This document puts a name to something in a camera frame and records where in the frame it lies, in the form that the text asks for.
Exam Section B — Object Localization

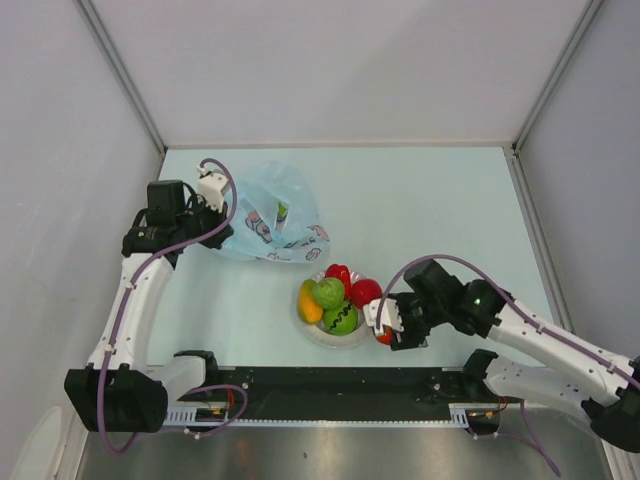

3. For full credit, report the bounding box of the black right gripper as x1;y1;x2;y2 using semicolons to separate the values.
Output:
388;293;446;351

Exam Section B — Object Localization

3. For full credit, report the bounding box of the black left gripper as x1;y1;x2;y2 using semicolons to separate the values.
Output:
175;194;233;250

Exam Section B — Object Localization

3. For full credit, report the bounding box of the red fake tomato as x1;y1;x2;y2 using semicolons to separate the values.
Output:
375;326;394;346

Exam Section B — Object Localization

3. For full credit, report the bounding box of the red fake apple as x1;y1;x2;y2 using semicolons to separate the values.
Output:
350;278;383;310

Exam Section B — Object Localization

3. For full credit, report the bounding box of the green fake watermelon ball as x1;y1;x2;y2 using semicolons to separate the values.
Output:
322;301;358;336

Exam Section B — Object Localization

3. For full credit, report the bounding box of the red fake bell pepper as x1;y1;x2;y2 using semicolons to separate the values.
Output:
325;264;352;300

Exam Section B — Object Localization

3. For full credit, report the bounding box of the light blue plastic bag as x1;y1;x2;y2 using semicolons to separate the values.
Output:
219;162;331;264

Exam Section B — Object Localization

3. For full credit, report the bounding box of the green fake custard apple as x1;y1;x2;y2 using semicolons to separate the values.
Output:
312;277;345;310

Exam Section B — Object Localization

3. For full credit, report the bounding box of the green fake starfruit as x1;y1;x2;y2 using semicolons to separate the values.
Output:
276;202;289;225

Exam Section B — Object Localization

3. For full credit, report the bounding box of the white paper plate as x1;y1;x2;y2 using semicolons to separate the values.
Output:
295;264;371;348

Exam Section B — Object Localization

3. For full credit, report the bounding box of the yellow green fake mango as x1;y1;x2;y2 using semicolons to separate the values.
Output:
297;279;324;324

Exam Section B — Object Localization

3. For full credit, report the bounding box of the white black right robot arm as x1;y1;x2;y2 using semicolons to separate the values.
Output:
373;254;639;453

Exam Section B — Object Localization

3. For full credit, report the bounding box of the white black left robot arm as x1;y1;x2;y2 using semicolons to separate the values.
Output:
64;171;233;433

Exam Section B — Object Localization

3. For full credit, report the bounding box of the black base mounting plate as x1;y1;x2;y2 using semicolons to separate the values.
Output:
179;367;504;422

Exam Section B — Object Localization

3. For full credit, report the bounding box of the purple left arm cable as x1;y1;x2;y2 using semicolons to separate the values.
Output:
96;157;249;454

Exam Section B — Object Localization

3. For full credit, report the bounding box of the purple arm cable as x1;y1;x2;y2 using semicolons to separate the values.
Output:
96;157;249;454
375;254;640;476

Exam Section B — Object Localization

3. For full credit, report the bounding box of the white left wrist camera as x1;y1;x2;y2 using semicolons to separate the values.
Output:
197;167;231;213

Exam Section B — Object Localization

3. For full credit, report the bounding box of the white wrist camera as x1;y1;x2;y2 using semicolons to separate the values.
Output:
363;298;404;336
197;167;231;213

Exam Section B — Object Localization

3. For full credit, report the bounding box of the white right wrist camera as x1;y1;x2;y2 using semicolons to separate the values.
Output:
363;298;404;336

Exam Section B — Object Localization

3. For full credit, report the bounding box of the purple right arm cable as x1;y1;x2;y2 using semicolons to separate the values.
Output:
375;254;640;476

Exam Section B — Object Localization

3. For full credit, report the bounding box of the aluminium frame rail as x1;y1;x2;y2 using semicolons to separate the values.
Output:
502;145;575;333

